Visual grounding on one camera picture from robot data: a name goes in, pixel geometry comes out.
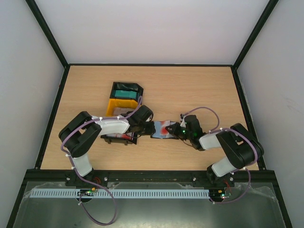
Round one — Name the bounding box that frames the white slotted cable duct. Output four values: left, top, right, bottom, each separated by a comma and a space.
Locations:
29, 189, 209, 199

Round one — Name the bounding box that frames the red white credit card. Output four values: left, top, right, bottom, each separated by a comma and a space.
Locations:
154, 120, 170, 138

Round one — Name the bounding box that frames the black bin with red cards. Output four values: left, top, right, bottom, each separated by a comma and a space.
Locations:
100, 133, 138, 145

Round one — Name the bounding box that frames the black bin with teal cards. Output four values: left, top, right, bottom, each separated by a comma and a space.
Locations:
110, 82, 144, 101

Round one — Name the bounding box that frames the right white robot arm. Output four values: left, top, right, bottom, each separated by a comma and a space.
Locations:
165, 115, 264, 186

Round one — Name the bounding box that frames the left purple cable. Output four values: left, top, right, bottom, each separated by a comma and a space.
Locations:
61, 95, 143, 225

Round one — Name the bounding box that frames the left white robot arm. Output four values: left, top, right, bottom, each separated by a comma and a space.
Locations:
58, 105, 155, 177

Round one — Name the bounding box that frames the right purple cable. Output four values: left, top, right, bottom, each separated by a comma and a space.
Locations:
181, 106, 259, 205

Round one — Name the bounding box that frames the yellow bin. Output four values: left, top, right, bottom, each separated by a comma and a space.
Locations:
106, 98, 138, 117

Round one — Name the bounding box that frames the red white card stack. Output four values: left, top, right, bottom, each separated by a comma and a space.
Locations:
106, 133, 133, 140

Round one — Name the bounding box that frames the teal card stack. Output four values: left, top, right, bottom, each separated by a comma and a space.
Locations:
114, 90, 137, 99

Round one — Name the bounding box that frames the purple cable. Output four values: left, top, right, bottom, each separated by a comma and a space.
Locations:
61, 95, 143, 225
181, 106, 259, 205

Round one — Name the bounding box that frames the black aluminium frame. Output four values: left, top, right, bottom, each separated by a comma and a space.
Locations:
7, 0, 292, 228

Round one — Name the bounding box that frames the white pink card stack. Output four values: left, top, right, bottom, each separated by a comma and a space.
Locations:
113, 107, 134, 116

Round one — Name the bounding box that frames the black leather card holder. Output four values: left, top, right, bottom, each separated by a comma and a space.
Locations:
150, 120, 178, 140

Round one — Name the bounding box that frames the black front rail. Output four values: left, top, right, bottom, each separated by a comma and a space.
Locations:
23, 169, 276, 188

